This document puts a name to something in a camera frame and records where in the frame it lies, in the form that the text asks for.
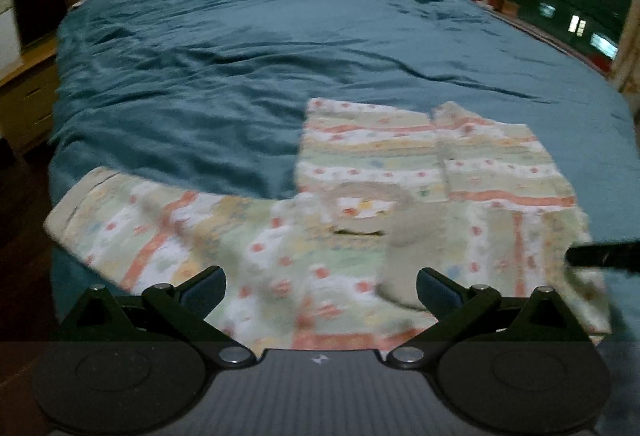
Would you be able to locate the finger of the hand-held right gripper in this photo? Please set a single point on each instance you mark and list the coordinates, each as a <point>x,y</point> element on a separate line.
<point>605,257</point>

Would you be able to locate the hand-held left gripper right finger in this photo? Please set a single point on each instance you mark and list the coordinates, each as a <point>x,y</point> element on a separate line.
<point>436,292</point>

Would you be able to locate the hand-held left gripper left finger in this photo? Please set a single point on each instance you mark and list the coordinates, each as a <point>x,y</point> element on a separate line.
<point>202,292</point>

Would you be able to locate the patterned cream children's garment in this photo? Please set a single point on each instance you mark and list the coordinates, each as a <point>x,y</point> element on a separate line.
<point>380,165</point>

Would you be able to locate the beige floral curtain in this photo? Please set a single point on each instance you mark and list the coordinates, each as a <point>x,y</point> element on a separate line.
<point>627,55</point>

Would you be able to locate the wooden window sill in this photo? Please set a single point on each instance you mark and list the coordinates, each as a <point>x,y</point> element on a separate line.
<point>550,40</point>

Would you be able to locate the teal blue blanket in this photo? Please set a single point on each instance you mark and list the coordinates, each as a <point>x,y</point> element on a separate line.
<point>210,65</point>

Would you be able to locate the light wooden nightstand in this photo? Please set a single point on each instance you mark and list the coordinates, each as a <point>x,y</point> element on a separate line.
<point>27,95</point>

